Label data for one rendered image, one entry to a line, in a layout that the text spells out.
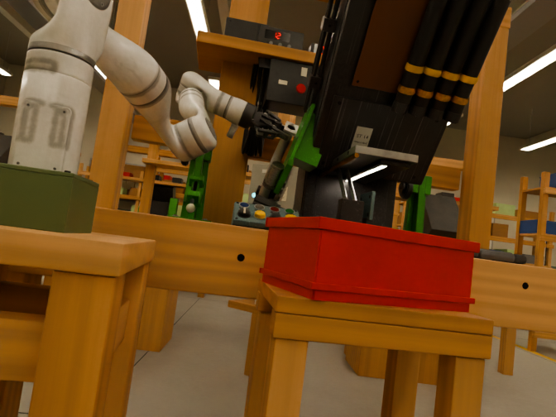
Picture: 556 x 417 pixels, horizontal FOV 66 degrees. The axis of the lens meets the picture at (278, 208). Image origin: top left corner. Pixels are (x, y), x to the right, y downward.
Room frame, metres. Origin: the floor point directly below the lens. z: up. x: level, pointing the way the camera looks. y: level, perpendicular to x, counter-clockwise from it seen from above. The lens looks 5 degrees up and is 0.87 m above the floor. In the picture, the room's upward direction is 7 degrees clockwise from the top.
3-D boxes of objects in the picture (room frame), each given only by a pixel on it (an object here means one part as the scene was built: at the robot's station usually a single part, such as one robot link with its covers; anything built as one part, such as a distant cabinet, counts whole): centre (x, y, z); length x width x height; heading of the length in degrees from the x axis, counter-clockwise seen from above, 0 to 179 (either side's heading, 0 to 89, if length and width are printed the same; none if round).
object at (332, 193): (1.45, -0.21, 1.07); 0.30 x 0.18 x 0.34; 98
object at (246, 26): (1.47, 0.19, 1.59); 0.15 x 0.07 x 0.07; 98
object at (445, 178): (1.66, -0.07, 1.23); 1.30 x 0.05 x 0.09; 98
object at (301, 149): (1.22, -0.06, 1.17); 0.13 x 0.12 x 0.20; 98
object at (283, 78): (1.49, 0.01, 1.42); 0.17 x 0.12 x 0.15; 98
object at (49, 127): (0.64, 0.35, 1.02); 0.09 x 0.09 x 0.17; 18
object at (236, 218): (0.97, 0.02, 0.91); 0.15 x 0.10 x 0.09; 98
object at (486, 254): (1.07, -0.51, 0.91); 0.20 x 0.11 x 0.03; 95
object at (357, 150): (1.21, -0.22, 1.11); 0.39 x 0.16 x 0.03; 8
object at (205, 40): (1.55, -0.09, 1.52); 0.90 x 0.25 x 0.04; 98
